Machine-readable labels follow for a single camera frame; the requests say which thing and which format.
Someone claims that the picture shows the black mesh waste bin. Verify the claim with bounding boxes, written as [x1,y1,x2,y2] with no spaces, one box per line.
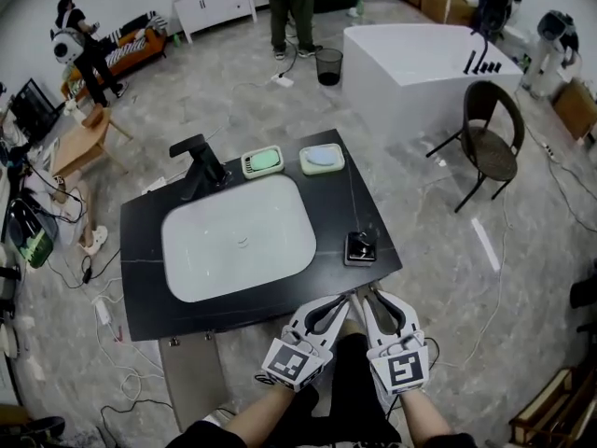
[314,48,344,87]

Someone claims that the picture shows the white bathtub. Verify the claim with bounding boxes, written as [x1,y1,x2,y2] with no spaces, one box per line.
[342,22,526,145]

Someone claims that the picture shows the white sideboard cabinet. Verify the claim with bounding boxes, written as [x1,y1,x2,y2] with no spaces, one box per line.
[173,0,258,45]

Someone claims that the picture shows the wooden coffee table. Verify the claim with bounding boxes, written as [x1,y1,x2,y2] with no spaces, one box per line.
[49,107,134,182]

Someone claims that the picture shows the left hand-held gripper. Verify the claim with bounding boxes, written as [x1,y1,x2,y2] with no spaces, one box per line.
[260,295,351,394]

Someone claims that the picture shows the black white soap dispenser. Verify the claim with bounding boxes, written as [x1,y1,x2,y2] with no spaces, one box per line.
[343,229,380,268]

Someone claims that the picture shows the dark brown cabinet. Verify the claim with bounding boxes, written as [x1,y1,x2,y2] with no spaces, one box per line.
[119,128,403,343]

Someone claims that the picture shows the person's left forearm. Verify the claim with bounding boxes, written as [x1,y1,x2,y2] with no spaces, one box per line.
[223,384,299,438]

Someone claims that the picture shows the pale blue soap dish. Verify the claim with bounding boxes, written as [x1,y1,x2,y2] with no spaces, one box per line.
[298,142,345,176]

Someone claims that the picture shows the orange sofa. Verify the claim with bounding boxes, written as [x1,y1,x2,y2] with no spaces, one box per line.
[60,10,168,103]

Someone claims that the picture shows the white dome backpack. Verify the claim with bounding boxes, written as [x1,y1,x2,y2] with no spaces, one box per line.
[49,28,86,68]

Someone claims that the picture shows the dark wicker chair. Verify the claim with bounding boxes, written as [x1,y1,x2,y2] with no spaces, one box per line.
[424,79,527,214]

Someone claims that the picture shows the white figurine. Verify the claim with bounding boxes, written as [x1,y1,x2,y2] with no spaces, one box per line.
[62,96,86,121]

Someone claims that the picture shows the black mini fridge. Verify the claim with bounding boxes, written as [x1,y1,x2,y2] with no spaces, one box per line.
[8,77,62,144]

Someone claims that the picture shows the grey cabinet door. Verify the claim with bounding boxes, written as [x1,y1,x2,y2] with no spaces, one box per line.
[158,333,230,433]

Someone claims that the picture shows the white sink basin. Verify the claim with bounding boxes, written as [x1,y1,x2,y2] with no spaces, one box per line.
[161,175,317,303]

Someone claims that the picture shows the black tub faucet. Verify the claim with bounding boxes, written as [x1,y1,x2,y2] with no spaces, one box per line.
[463,30,504,77]

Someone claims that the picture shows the person's right forearm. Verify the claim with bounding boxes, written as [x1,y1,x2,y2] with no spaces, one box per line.
[398,389,454,438]

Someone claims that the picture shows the wooden bowl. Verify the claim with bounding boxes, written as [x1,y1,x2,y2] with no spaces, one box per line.
[82,105,105,129]

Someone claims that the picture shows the black green dome backpack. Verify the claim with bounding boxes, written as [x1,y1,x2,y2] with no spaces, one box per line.
[5,198,60,270]

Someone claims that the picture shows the person's black printed shirt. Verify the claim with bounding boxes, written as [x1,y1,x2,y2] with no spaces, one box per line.
[165,417,486,448]

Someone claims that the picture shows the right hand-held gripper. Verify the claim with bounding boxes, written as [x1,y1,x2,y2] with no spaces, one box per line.
[363,289,431,397]

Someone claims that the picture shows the person's black shorts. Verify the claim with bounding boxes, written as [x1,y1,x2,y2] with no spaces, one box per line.
[326,331,403,443]

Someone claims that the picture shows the green soap dish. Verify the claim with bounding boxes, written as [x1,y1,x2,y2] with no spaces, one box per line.
[241,145,285,180]

